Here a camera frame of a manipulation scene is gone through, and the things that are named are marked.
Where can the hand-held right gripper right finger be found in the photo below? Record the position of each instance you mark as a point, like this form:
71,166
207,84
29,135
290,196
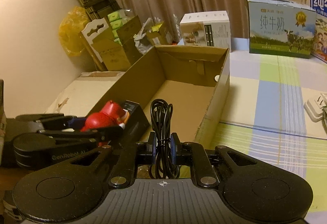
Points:
175,148

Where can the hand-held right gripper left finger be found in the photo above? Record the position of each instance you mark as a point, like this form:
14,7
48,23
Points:
152,148

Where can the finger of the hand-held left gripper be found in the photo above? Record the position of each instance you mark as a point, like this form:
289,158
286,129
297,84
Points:
102,134
74,121

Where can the red toy figure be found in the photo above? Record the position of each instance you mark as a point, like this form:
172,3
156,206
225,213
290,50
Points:
107,114

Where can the black product box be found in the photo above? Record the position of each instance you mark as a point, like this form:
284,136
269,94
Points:
138,124

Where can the brown cardboard box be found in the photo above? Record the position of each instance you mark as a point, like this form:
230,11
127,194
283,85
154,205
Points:
178,91

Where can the white charger plug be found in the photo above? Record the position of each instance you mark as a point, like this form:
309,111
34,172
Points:
314,109

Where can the cream printed bedsheet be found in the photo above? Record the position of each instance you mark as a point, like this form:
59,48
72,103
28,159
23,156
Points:
76,91

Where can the flat cardboard sheet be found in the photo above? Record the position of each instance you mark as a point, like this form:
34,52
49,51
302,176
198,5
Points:
102,74

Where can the brown tissue carton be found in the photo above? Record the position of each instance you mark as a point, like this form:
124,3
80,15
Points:
115,58

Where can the white wooden chair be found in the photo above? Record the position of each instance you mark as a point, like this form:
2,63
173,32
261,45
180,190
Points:
85,38

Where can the yellow plastic bag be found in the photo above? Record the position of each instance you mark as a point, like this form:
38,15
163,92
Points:
71,29

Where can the crumpled clear plastic wrap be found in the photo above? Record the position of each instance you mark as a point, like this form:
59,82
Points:
141,42

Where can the checked tablecloth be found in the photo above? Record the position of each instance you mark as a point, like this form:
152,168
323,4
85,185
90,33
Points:
268,111

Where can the plastic-wrapped green tissue stack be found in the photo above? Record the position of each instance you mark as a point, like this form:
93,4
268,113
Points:
115,19

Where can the small carton yellow-green label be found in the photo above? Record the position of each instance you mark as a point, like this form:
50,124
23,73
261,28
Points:
158,37

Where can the white appliance box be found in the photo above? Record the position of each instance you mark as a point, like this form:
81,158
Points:
196,29

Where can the green milk gift carton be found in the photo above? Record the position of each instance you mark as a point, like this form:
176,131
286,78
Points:
276,42

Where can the blue milk gift carton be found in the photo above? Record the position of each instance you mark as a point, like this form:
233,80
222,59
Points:
320,35

